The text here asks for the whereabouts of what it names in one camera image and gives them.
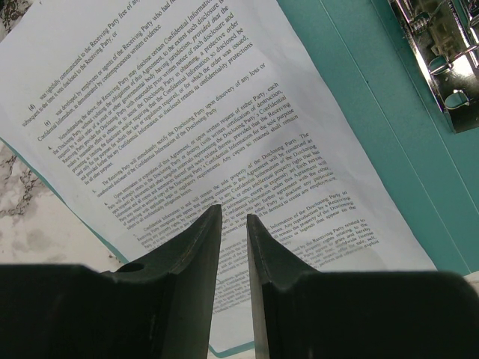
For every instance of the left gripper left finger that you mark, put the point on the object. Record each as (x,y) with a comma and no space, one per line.
(158,306)

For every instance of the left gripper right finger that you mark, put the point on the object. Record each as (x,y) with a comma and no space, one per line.
(300,312)

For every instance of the printed paper sheet top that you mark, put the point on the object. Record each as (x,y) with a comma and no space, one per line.
(168,123)

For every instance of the metal folder clip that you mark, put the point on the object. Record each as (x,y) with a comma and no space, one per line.
(443,37)

